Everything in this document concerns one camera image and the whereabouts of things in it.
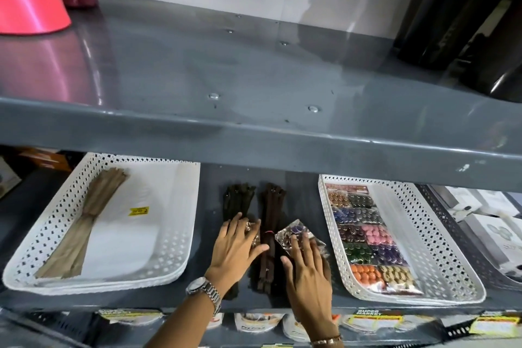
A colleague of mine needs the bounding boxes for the person's left hand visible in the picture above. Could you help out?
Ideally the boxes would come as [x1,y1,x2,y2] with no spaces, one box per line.
[205,212,271,293]

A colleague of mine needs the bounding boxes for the person's right hand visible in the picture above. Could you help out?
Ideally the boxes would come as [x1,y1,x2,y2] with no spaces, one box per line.
[281,233,342,339]

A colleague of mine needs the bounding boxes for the clear packet of purple buttons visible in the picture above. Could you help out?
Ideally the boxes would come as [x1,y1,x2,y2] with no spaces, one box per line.
[274,219,332,280]

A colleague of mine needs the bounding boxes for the black zipper bundle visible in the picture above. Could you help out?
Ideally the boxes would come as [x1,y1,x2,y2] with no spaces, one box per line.
[222,183,257,302]

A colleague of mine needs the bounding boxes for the person's left forearm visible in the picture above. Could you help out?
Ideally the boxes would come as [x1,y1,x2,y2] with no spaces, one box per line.
[148,302,218,348]

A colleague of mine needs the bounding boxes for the brown zipper bundle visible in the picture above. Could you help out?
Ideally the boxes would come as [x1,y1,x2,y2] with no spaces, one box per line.
[254,183,287,296]

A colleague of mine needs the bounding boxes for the rows of coloured button cards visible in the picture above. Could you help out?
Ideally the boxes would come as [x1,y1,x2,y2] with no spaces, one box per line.
[325,183,425,298]

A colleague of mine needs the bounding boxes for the white hanging packet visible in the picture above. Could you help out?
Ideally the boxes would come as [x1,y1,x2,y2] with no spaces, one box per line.
[468,310,522,339]
[234,313,286,334]
[283,313,311,343]
[340,309,442,335]
[95,309,164,327]

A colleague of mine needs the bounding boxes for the silver metal wristwatch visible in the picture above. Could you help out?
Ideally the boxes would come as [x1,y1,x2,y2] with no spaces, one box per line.
[185,277,223,318]

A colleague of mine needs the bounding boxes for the grey metal shelf board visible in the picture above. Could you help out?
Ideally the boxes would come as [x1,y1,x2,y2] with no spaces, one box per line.
[0,0,522,178]
[0,163,522,322]

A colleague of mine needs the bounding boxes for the white perforated plastic tray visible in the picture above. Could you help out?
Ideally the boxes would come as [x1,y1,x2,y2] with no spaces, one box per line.
[318,174,487,307]
[2,152,201,296]

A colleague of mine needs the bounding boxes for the white plastic bag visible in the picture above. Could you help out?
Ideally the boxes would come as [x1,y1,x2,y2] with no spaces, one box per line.
[81,163,193,276]

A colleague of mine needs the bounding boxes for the dark grey perforated tray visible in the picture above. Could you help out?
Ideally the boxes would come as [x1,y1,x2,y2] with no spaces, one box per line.
[415,183,522,292]

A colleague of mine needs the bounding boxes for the beige zipper bundle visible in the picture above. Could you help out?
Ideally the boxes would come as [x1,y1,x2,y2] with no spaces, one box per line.
[34,168,129,280]

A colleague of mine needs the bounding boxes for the black perforated basket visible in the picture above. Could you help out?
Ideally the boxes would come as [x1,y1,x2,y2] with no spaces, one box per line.
[24,310,103,345]

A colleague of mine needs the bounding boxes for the orange cardboard box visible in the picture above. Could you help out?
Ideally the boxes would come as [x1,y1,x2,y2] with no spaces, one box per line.
[15,147,73,173]

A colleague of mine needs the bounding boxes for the white printed box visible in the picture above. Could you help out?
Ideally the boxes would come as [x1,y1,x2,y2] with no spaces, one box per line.
[0,155,23,200]

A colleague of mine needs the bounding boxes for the black plastic jug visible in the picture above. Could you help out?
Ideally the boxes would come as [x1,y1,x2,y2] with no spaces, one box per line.
[458,0,522,104]

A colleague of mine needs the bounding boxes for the black jug with green lid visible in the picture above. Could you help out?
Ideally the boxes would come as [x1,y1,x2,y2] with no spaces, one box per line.
[393,0,522,72]

